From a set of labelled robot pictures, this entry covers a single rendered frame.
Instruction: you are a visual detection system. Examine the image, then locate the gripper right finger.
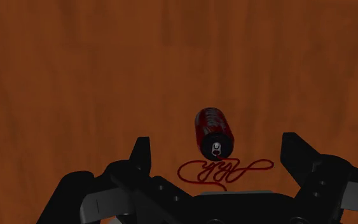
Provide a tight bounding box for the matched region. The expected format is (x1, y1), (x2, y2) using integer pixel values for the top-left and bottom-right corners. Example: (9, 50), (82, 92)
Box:
(280, 132), (358, 224)

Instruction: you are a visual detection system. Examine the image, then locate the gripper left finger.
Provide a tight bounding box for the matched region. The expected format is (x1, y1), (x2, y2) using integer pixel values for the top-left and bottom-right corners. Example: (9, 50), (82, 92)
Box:
(37, 136), (195, 224)

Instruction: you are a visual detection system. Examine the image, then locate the red drink can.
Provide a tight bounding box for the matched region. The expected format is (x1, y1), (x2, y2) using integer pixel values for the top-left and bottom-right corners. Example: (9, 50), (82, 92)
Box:
(194, 107), (235, 162)

